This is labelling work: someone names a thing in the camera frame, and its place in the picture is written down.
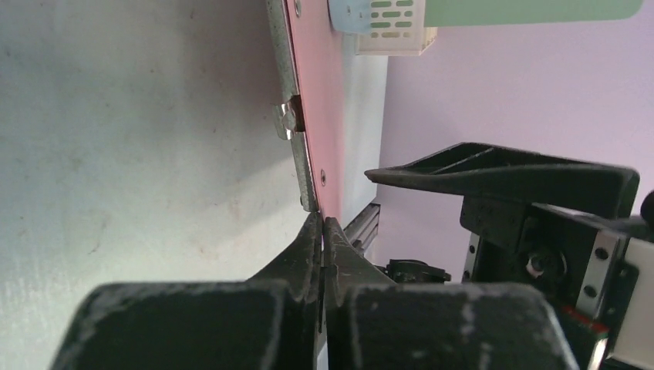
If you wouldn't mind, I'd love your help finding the pink clipboard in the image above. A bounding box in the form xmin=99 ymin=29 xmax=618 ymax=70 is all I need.
xmin=266 ymin=0 xmax=345 ymax=219

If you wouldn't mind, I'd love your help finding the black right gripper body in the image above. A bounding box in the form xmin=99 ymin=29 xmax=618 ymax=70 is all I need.
xmin=460 ymin=197 xmax=653 ymax=369

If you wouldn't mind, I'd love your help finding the green clipboard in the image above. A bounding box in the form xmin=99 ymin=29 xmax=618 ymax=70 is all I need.
xmin=423 ymin=0 xmax=643 ymax=27

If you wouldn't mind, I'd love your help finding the white perforated file organizer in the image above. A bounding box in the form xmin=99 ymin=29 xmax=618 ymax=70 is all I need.
xmin=328 ymin=0 xmax=437 ymax=56

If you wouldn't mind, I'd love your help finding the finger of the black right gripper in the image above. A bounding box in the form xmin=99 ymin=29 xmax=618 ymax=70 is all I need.
xmin=365 ymin=142 xmax=640 ymax=219

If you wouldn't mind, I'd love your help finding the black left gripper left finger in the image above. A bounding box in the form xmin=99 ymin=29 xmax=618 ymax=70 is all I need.
xmin=51 ymin=213 xmax=323 ymax=369

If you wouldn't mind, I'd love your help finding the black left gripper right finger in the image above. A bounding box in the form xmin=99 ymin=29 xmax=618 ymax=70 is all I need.
xmin=323 ymin=217 xmax=578 ymax=369

